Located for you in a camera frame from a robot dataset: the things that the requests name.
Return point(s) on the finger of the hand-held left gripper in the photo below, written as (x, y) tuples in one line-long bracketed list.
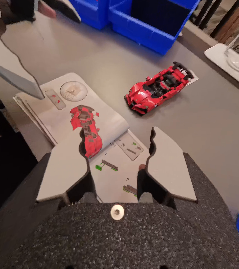
[(4, 52), (12, 77)]

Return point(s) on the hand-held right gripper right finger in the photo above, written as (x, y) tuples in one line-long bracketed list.
[(169, 168)]

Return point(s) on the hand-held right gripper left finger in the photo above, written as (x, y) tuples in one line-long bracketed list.
[(62, 168)]

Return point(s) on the lego instruction booklet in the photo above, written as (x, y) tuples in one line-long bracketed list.
[(102, 117)]

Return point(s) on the red lego car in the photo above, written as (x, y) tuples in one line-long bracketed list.
[(151, 94)]

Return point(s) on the person's left hand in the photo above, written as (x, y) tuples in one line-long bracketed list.
[(47, 10)]

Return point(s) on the white paper sheet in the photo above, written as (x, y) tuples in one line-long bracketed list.
[(194, 78)]

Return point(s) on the clear acrylic stand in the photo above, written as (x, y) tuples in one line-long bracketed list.
[(237, 63)]

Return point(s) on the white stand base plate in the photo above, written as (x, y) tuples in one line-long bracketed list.
[(216, 56)]

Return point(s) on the black metal chair frame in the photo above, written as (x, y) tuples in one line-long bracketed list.
[(222, 20)]

